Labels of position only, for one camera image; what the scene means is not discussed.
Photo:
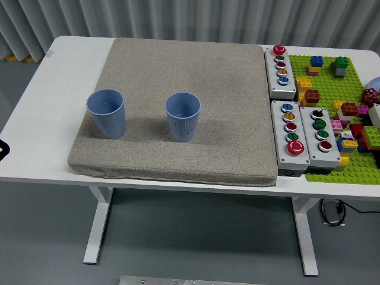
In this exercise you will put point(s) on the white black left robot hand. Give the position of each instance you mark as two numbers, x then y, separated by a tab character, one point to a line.
4	154

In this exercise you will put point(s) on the blue ribbed plastic cup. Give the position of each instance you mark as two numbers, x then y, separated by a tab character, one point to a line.
108	124
182	127

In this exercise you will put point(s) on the white table leg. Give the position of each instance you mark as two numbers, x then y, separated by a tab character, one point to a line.
95	231
305	237

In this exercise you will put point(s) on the grey-brown fabric mat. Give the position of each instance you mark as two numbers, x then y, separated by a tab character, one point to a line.
222	133

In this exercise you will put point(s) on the grey-white pleated curtain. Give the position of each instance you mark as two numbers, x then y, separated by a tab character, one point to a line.
190	17

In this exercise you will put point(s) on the grey five-button control box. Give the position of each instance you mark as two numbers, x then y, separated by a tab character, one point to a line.
271	74
280	148

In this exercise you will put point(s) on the grey box with black knob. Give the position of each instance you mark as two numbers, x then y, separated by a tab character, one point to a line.
314	151

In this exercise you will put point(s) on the brown brick on yellow bricks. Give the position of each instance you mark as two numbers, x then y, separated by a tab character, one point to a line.
311	95

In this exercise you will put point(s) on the blue yellow pink brick stack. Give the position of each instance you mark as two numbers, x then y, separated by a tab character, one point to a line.
316	61

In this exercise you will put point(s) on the green building baseplate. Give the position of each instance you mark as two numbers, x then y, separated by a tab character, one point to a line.
326	86

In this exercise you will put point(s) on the grey power adapter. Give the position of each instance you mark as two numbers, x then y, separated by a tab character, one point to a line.
330	212

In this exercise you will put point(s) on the pink brick on white brick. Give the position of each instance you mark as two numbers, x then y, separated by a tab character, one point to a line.
335	124

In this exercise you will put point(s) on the small yellow brick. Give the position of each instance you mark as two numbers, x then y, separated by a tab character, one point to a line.
337	104

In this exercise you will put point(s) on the yellow round-end brick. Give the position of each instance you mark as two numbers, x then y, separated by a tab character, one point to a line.
343	161

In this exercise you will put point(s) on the brown brick on white brick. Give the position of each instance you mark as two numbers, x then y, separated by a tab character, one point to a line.
348	108

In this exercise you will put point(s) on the green grey brick stack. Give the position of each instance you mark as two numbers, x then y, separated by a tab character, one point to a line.
340	62

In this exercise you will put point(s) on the red brick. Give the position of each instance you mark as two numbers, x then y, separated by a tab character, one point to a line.
356	130

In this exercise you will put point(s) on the magenta brick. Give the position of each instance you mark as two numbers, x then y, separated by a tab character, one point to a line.
362	111

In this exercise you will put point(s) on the green orange brick stack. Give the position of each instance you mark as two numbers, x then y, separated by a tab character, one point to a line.
371	133

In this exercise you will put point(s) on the white box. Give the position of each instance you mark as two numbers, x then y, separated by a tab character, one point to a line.
375	114

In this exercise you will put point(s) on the pale blue dome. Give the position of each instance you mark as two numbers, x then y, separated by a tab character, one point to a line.
375	84

